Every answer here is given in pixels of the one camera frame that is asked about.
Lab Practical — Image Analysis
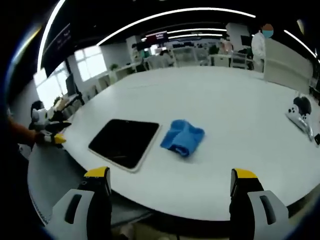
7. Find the blue cleaning cloth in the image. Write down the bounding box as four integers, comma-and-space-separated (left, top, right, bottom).
159, 119, 206, 158

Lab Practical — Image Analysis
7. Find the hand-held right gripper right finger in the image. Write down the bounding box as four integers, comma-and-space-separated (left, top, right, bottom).
228, 168, 291, 240

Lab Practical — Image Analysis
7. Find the white low shelf cabinet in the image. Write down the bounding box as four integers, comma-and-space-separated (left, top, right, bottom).
96, 62, 146, 91

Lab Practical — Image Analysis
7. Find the black tablet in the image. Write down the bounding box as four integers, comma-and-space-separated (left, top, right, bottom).
87, 118, 163, 174

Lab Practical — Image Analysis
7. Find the white and black device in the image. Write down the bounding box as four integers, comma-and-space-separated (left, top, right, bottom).
285, 94, 315, 142

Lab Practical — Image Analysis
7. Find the black monitor on stand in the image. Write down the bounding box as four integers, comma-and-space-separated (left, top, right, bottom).
65, 59, 86, 106

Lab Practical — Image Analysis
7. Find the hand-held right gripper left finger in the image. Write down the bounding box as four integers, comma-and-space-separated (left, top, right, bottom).
47, 166, 112, 240

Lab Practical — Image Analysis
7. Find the wall display screen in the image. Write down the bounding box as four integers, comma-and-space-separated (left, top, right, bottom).
145, 31, 168, 43

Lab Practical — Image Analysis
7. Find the white partition panel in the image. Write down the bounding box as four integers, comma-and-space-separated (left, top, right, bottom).
262, 38, 314, 95

